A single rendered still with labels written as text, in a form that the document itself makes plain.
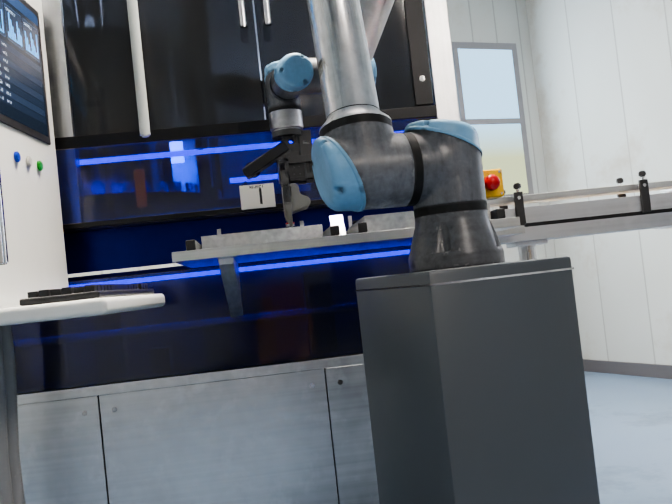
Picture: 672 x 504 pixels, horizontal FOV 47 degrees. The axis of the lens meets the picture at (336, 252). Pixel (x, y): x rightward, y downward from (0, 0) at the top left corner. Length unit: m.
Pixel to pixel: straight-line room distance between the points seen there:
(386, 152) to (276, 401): 0.94
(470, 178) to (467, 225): 0.07
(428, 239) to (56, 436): 1.14
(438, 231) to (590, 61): 4.28
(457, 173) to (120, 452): 1.15
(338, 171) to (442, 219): 0.18
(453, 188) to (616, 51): 4.10
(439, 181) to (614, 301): 4.17
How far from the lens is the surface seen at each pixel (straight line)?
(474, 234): 1.19
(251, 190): 1.94
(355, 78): 1.23
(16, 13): 1.86
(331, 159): 1.15
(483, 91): 5.53
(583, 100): 5.44
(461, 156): 1.21
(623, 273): 5.23
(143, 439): 1.98
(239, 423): 1.96
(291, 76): 1.64
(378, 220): 1.58
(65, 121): 2.03
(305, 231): 1.68
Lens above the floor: 0.79
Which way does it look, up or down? 2 degrees up
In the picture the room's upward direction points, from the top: 6 degrees counter-clockwise
